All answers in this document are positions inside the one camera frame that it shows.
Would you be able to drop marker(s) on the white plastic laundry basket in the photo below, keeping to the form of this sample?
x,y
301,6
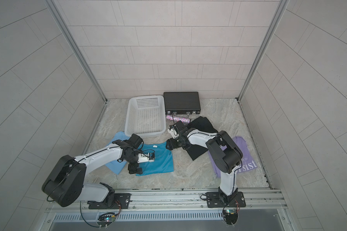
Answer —
x,y
146,116

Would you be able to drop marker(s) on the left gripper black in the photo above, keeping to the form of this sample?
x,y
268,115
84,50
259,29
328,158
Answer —
x,y
134,166

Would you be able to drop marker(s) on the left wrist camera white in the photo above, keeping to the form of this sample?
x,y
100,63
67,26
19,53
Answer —
x,y
149,157

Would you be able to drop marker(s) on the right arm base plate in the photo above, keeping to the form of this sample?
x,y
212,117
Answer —
x,y
220,200

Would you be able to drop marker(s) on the black t-shirt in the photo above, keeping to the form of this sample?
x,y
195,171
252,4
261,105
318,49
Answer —
x,y
201,127

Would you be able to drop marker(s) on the teal t-shirt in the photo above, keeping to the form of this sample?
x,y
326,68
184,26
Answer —
x,y
163,162

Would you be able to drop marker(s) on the aluminium mounting rail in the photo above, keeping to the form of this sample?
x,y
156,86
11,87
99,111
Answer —
x,y
191,199

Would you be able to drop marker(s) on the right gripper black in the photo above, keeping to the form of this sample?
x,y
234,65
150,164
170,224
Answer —
x,y
170,144

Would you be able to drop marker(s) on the right green circuit board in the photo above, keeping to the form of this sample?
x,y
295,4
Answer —
x,y
230,216

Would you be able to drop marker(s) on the left green circuit board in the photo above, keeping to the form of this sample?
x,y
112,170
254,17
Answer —
x,y
106,219

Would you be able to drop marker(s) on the purple folded t-shirt Persist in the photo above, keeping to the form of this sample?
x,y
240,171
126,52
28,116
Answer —
x,y
247,160

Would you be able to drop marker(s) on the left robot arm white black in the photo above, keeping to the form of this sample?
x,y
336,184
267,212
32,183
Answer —
x,y
66,182

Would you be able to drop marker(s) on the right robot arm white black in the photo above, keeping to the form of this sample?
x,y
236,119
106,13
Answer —
x,y
225,153

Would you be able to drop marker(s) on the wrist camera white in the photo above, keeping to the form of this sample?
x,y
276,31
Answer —
x,y
149,157
173,131

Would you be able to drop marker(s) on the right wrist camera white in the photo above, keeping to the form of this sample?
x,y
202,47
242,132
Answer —
x,y
173,131

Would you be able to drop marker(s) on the green circuit board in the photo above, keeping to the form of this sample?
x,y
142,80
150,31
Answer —
x,y
230,216
106,219

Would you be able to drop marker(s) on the black hard case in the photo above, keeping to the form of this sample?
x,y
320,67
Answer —
x,y
182,103

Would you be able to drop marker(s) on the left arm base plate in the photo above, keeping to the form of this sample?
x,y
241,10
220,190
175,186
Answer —
x,y
112,201

